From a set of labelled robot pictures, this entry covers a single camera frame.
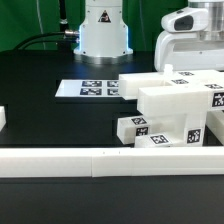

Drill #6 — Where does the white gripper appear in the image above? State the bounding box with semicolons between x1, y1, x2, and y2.
154;6;224;71

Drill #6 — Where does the white chair back frame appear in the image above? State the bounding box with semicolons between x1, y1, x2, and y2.
119;70;224;117

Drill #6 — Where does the white chair seat panel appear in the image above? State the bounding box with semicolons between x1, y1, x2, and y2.
150;112;206;147

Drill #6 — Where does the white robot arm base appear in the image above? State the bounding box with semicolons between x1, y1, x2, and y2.
74;0;133;64

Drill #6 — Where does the white threaded peg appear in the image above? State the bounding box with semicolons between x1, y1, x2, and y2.
164;64;174;76

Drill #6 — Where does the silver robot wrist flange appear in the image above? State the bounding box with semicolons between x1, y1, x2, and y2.
188;0;224;41

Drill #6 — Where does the white base tag plate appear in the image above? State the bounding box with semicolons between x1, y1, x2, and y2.
55;80;119;98

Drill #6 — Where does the white fence right rail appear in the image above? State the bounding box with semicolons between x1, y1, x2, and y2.
206;111;224;145

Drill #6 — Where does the white fence wall rail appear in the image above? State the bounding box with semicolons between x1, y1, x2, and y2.
0;147;224;178

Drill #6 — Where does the black cable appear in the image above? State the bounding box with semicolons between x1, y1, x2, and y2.
13;29;81;51

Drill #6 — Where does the white fence left rail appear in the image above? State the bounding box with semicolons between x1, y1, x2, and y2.
0;106;6;132

